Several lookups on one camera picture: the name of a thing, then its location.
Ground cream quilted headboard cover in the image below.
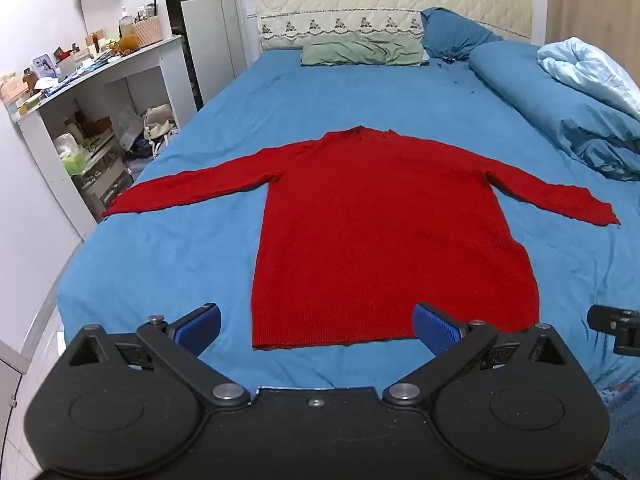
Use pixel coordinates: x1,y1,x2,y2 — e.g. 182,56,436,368
256,0,534,52

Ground wooden door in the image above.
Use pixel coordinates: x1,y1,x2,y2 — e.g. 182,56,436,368
545,0,640,61

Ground white desk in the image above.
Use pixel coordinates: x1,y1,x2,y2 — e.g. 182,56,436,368
10,35,199,241

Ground blue photo frame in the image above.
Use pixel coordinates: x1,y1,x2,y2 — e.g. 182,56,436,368
31,54,57,81

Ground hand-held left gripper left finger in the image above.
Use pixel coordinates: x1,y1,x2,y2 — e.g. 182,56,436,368
66,302,250,410

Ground clear plastic drawer unit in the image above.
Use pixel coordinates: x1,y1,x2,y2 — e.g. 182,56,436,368
55,130,134,217

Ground grey and white wardrobe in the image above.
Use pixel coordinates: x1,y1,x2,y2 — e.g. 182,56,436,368
160,0,247,111

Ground light blue blanket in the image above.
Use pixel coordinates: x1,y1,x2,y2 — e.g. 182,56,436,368
537,38,640,122

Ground blue pillow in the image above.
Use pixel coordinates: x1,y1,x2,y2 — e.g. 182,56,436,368
421,7,504,61

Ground bed with blue sheet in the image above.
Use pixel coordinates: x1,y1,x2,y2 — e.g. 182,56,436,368
56,49,640,411

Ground beige cloth bag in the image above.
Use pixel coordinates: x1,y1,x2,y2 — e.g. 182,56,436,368
143,104,177,141

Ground green pillow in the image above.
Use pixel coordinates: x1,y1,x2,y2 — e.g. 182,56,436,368
301,35,430,68

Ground rolled blue duvet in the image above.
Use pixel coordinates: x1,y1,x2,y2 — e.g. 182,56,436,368
468,40,640,182

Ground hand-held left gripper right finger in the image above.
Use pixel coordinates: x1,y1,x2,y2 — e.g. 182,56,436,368
382,302,569,409

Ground red knit sweater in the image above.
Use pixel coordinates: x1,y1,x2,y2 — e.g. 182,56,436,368
101,126,621,351

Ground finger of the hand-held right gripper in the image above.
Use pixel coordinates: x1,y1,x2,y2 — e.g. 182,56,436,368
587,304,640,357

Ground wicker basket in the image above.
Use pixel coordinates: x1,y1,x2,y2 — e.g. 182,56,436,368
134,15,165,49

